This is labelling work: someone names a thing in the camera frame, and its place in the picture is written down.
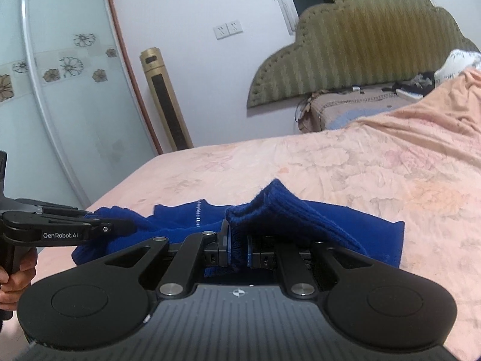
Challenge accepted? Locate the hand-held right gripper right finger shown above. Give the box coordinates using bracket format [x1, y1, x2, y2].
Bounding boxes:
[246, 239, 378, 298]

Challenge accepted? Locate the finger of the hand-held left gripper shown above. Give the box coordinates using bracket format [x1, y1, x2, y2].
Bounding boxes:
[14, 197, 93, 219]
[83, 216, 136, 242]

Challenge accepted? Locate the frosted floral glass door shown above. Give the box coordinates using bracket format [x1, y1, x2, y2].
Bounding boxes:
[0, 0, 160, 211]

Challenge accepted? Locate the white wall socket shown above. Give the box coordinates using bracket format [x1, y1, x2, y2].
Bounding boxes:
[213, 20, 244, 40]

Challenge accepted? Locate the person's left hand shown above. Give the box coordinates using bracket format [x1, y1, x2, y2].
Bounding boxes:
[0, 249, 39, 306]

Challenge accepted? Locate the peach blanket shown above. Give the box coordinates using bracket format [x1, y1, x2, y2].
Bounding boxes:
[349, 68, 481, 211]

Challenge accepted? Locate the olive striped headboard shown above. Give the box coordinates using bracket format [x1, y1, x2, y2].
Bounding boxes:
[247, 0, 481, 110]

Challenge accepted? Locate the brown patterned pillow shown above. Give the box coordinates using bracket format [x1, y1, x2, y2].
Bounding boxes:
[299, 89, 427, 133]

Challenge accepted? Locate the blue beaded sweater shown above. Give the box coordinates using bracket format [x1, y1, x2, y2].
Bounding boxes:
[71, 178, 406, 278]

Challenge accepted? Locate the gold tower fan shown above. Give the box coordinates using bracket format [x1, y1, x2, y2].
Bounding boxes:
[139, 47, 195, 156]

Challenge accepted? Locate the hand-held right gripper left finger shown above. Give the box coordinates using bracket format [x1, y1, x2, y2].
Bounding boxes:
[101, 219, 233, 298]

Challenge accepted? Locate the pink floral bed sheet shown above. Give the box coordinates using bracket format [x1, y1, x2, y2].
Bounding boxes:
[0, 115, 481, 359]

